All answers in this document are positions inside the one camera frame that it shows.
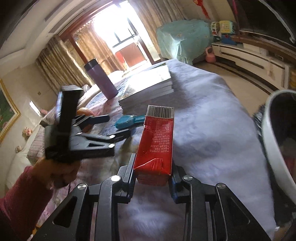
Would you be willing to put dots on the orange fruit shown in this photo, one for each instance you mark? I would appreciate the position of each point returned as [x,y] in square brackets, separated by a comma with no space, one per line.
[84,111]

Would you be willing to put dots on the floral tablecloth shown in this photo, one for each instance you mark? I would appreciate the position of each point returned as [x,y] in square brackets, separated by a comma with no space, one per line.
[215,140]

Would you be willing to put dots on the pink kettlebell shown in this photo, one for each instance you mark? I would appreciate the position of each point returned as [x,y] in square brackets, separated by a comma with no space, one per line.
[209,55]

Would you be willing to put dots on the colourful toy set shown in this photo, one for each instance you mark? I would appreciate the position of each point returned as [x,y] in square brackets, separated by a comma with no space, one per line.
[222,31]

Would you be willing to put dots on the person's left hand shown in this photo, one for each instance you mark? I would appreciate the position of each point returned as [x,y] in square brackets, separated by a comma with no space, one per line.
[53,174]

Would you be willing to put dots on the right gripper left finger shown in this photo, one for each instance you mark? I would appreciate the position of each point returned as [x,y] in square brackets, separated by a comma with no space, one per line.
[86,204]

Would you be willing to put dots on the framed wall painting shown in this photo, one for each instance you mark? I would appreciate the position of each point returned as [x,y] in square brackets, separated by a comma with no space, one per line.
[9,111]

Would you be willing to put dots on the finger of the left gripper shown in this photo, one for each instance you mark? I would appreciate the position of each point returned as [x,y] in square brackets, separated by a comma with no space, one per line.
[83,120]
[112,138]

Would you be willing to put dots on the left beige curtain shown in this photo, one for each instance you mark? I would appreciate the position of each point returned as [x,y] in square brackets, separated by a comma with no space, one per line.
[58,66]

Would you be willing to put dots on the white trash bin black liner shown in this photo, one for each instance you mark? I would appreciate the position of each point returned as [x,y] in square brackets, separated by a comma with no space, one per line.
[275,125]

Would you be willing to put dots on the stack of children's books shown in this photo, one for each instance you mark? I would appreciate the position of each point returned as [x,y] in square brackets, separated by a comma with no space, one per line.
[147,85]

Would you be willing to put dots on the purple thermos bottle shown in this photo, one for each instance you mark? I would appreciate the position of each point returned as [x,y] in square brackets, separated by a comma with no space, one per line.
[98,75]

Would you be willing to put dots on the right beige curtain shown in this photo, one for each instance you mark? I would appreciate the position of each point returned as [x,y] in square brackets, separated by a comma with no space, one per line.
[155,13]

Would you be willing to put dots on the beige sofa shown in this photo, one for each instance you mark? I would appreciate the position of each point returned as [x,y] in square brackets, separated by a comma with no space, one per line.
[31,151]

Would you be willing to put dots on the black flat television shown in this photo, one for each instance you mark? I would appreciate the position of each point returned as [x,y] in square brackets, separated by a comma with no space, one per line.
[273,19]

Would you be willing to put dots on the teal plastic clip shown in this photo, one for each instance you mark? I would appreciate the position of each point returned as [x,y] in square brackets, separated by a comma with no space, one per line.
[126,121]

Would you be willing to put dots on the white tv cabinet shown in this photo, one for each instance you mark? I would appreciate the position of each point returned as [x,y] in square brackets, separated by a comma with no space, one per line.
[271,61]

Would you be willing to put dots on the red sleeved left forearm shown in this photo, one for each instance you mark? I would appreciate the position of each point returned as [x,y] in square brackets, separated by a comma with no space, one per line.
[23,205]

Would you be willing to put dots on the red drink carton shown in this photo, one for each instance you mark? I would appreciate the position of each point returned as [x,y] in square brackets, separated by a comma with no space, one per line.
[153,161]

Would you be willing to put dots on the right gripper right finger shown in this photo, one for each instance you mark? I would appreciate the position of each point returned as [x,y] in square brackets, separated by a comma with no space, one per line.
[213,212]

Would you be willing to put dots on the teal covered furniture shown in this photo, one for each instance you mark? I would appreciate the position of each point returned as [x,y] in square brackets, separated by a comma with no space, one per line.
[184,40]

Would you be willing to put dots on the beige curtain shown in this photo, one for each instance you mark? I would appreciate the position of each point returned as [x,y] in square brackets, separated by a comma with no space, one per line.
[58,66]
[155,13]

